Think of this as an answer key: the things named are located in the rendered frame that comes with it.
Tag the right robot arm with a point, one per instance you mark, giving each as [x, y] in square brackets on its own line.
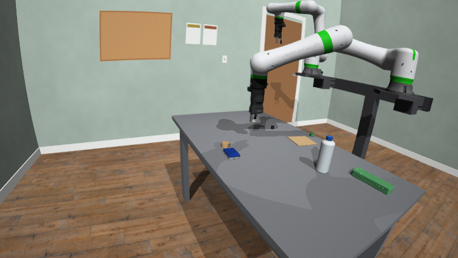
[304, 7]

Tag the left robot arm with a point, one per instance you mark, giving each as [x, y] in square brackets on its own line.
[402, 62]

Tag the grey bottle with blue cap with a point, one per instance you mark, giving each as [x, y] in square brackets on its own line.
[325, 154]

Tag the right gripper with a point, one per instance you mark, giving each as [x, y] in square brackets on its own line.
[278, 29]

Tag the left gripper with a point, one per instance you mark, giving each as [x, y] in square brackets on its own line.
[256, 88]

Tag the tan flat mat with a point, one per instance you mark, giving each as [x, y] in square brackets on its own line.
[302, 141]

